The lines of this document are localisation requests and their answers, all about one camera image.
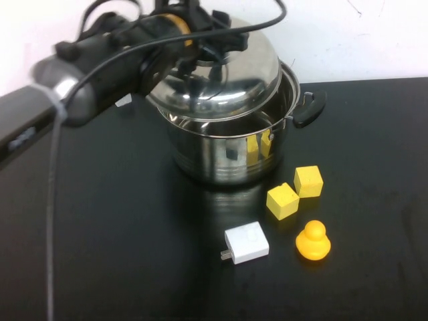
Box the yellow cube with chipped corner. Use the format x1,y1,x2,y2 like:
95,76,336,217
266,182,300,221

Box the black cable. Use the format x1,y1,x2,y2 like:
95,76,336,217
65,0,288,104

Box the left gripper orange band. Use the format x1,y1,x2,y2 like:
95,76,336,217
142,9,250,80

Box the stainless steel pot black handles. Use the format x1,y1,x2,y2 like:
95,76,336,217
156,60,327,187

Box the steel lid with black knob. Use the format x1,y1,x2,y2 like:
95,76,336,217
145,18,281,122

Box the white power adapter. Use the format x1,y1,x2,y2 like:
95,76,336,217
219,221,270,265

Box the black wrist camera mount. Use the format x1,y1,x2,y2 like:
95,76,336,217
155,0,201,21

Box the grey cable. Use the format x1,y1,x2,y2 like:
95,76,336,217
45,85,68,321

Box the yellow rubber duck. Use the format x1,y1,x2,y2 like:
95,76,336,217
295,219,332,261

